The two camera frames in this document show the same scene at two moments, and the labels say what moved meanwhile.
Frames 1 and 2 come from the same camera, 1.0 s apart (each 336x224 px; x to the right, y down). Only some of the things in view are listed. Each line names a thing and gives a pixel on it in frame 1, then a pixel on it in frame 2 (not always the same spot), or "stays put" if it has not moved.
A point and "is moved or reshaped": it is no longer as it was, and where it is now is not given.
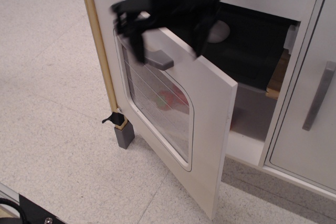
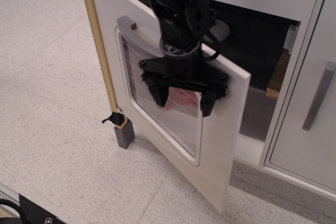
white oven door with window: x=183 y=115 is moved or reshaped
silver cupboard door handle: x=319 y=94 stays put
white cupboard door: x=310 y=156 stays put
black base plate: x=34 y=214 stays put
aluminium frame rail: x=7 y=193 stays put
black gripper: x=161 y=7 -> x=188 y=70
